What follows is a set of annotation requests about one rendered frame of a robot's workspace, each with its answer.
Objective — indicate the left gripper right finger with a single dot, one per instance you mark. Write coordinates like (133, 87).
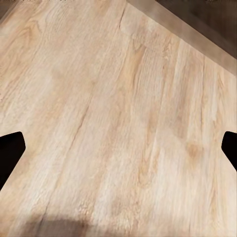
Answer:
(229, 147)

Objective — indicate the oven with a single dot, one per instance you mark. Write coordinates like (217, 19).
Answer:
(227, 9)

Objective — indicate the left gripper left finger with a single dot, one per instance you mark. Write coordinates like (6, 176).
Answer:
(12, 147)

